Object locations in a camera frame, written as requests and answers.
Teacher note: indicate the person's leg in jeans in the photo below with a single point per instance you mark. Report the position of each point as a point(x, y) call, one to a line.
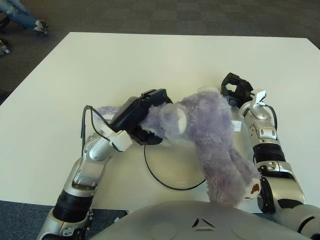
point(15, 11)

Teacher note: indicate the black frame under table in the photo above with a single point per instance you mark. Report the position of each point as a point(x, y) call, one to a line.
point(89, 225)

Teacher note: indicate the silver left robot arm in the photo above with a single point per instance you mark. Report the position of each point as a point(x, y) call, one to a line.
point(85, 170)

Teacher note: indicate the white plate with black rim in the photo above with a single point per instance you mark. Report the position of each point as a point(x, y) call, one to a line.
point(175, 170)

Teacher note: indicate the grey sneaker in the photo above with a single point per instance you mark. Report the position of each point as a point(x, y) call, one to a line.
point(40, 27)

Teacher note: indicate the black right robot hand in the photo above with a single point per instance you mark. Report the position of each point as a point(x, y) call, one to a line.
point(242, 91)

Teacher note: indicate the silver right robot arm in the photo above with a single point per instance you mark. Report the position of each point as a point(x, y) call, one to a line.
point(265, 132)

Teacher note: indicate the grey robot torso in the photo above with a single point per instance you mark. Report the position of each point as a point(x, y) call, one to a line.
point(162, 222)

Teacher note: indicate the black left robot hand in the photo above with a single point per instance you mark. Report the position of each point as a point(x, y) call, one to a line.
point(127, 115)

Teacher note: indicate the purple plush rabbit doll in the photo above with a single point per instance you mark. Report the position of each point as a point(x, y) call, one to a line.
point(207, 125)

